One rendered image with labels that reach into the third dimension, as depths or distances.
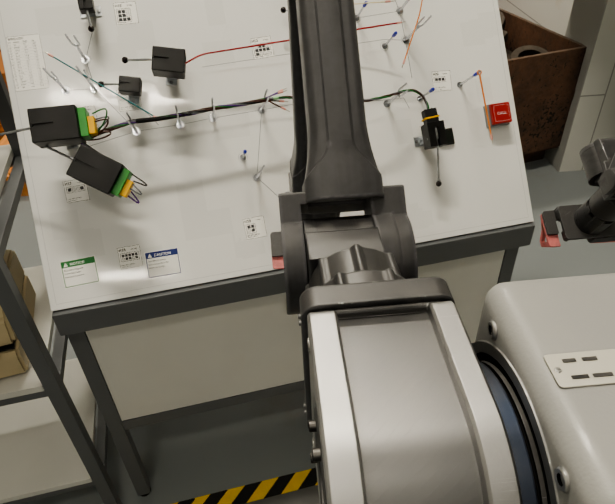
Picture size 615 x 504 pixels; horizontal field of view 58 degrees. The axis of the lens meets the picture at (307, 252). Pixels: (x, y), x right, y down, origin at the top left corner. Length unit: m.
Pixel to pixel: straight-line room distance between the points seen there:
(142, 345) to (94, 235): 0.32
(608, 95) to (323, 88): 3.07
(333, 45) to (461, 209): 1.01
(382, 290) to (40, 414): 1.78
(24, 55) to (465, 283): 1.22
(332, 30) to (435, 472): 0.35
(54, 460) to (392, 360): 1.67
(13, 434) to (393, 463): 1.81
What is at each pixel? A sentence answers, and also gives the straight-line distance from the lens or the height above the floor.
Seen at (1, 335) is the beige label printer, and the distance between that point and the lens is 1.49.
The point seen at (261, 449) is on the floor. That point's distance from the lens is 2.04.
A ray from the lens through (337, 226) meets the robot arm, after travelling 0.43.
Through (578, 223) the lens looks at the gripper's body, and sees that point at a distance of 1.09.
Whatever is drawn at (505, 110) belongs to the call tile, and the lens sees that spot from 1.50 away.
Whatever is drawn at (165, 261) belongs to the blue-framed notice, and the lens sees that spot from 1.31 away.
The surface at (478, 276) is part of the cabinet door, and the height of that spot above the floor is 0.68.
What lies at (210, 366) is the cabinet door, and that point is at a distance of 1.56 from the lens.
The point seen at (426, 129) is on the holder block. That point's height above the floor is 1.13.
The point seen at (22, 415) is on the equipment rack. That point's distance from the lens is 2.06.
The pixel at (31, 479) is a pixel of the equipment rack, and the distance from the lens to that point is 1.90.
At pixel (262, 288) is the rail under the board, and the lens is 1.33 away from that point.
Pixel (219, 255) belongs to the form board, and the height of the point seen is 0.91.
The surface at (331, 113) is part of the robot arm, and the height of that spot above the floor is 1.53.
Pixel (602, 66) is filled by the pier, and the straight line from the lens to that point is 3.39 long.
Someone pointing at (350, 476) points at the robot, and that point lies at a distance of 0.25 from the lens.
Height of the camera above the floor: 1.72
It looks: 39 degrees down
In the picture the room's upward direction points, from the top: 3 degrees counter-clockwise
